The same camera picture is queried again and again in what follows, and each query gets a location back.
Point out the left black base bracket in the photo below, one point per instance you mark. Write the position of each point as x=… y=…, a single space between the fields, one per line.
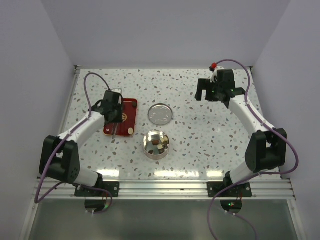
x=105 y=189

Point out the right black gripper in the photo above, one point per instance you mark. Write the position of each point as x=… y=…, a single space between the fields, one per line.
x=204 y=84

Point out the round silver tin lid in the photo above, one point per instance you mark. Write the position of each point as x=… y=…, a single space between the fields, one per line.
x=160 y=114

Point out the dark brown chocolate piece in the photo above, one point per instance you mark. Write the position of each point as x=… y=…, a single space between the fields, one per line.
x=155 y=142

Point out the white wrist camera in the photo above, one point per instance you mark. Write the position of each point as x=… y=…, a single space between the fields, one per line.
x=213 y=69
x=117 y=90

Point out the black base bracket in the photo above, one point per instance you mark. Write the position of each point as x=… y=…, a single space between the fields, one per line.
x=228 y=188
x=105 y=189

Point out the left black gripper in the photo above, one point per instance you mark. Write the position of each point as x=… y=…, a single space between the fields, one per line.
x=119 y=118

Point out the metal serving tongs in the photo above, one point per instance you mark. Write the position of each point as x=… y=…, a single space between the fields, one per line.
x=114 y=129

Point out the red rectangular tray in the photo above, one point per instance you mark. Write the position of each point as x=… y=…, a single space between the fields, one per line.
x=129 y=120

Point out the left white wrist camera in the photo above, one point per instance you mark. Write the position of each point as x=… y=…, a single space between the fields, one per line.
x=117 y=90

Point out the round silver tin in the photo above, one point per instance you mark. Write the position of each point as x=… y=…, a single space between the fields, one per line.
x=150 y=150

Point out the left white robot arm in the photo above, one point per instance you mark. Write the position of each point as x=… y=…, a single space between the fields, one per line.
x=60 y=158

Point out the right black base bracket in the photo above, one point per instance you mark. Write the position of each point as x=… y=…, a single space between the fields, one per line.
x=228 y=188

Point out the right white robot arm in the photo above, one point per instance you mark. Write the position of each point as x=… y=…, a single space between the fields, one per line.
x=267 y=148

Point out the aluminium front rail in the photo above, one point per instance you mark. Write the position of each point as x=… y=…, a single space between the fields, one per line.
x=198 y=190

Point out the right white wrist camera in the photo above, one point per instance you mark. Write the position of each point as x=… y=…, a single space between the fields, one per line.
x=213 y=69

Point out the round cream chocolate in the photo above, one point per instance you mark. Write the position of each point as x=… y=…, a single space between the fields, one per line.
x=130 y=131

